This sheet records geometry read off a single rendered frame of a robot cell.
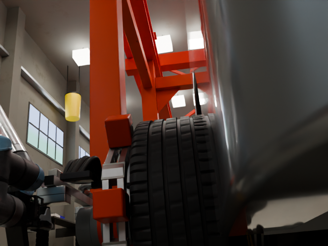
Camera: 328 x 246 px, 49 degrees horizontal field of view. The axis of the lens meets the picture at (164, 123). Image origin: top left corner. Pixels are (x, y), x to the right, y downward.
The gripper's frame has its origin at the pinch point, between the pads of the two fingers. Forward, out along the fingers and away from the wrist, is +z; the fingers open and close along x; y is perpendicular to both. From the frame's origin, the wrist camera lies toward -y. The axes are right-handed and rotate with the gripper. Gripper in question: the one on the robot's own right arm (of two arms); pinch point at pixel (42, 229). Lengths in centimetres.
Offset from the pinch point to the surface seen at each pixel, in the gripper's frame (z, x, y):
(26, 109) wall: 622, 323, 364
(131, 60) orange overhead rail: 304, 21, 254
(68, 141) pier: 855, 304, 365
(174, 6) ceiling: 578, -44, 567
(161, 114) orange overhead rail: 404, -7, 214
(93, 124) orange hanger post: 55, 0, 56
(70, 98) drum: 745, 262, 446
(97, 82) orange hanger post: 55, -2, 79
